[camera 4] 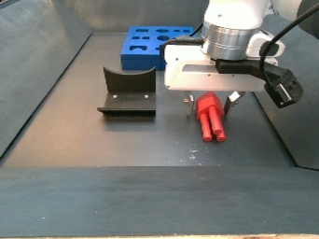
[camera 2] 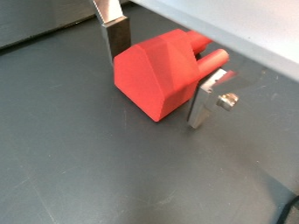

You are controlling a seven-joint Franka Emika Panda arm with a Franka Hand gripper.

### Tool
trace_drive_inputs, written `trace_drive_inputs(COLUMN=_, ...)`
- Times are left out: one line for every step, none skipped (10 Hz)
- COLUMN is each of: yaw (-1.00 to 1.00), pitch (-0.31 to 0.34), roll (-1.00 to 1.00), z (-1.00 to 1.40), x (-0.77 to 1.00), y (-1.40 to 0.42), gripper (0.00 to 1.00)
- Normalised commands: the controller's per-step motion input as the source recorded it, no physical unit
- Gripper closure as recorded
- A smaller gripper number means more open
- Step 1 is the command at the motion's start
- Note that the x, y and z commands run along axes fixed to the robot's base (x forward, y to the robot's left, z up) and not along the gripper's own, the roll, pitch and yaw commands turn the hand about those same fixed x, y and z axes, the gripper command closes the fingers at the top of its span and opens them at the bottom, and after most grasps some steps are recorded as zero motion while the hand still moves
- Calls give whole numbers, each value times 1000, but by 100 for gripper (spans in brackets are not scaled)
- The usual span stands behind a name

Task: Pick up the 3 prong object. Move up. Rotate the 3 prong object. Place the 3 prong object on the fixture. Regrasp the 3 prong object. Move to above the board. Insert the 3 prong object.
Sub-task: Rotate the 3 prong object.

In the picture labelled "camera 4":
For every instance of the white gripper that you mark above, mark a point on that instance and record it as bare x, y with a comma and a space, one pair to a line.
191, 72

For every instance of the red three prong object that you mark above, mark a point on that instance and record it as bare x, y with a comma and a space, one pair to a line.
210, 114

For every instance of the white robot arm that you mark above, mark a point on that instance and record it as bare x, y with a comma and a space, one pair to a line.
231, 35

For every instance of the black curved fixture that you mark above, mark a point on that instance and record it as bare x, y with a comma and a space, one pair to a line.
131, 93

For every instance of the blue foam shape board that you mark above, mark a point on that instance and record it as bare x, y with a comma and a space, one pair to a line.
140, 48

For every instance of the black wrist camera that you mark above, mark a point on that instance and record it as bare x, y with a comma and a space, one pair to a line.
282, 85

